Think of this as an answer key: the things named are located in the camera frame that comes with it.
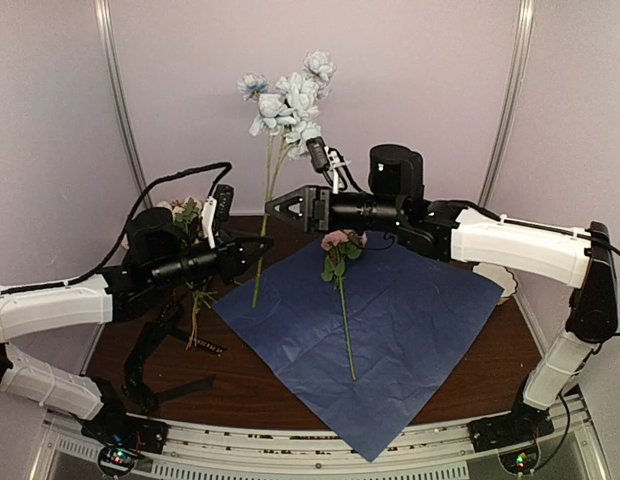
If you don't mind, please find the black ribbon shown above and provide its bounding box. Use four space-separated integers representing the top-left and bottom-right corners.
121 299 227 414

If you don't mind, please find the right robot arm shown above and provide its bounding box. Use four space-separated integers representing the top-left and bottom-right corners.
265 139 620 442

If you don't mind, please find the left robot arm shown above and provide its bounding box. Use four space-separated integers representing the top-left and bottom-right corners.
0 205 273 444

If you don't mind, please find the yellow flower bunch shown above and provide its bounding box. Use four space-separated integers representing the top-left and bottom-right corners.
186 281 216 350

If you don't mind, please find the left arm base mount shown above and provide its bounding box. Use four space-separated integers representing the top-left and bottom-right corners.
74 411 169 479

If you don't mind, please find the aluminium frame post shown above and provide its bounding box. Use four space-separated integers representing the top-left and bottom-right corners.
478 0 536 207
94 0 147 193

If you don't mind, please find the right aluminium frame post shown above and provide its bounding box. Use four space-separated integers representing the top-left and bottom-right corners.
478 0 536 207

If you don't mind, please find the scalloped white dish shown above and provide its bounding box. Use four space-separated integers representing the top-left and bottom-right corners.
472 263 518 305

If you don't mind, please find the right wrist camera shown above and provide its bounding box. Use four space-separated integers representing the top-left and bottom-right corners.
306 137 354 193

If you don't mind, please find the blue wrapping paper sheet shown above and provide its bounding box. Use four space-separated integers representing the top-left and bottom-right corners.
215 234 502 461

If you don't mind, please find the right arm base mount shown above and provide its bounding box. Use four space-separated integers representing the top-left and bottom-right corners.
468 401 554 475

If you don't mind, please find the aluminium front rail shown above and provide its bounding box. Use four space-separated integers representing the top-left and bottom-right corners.
39 392 601 480

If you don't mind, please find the pink rose stem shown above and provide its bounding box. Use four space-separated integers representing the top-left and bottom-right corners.
321 229 367 381

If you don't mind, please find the light blue flower stem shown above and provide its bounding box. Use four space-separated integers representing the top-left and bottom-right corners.
235 48 338 309

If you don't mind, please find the left aluminium frame post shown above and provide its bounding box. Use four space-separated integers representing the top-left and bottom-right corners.
94 0 147 193

